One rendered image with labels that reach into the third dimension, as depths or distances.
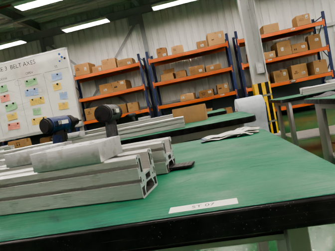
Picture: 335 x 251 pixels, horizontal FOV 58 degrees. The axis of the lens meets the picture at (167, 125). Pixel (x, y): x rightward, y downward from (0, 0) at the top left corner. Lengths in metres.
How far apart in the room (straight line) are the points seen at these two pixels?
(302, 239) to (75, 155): 0.44
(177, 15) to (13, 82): 8.29
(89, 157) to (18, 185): 0.20
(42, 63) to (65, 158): 3.55
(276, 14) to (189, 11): 3.06
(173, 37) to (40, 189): 10.98
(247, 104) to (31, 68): 2.90
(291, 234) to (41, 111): 3.81
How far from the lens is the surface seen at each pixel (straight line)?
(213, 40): 10.51
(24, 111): 4.28
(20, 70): 4.31
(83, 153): 0.62
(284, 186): 0.54
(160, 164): 0.77
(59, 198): 0.69
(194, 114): 2.79
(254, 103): 4.36
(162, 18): 11.76
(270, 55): 10.58
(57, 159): 0.66
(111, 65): 10.85
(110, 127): 1.03
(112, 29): 12.12
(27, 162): 0.96
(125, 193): 0.61
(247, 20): 6.69
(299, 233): 0.57
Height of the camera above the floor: 0.94
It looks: 3 degrees down
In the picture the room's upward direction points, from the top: 11 degrees counter-clockwise
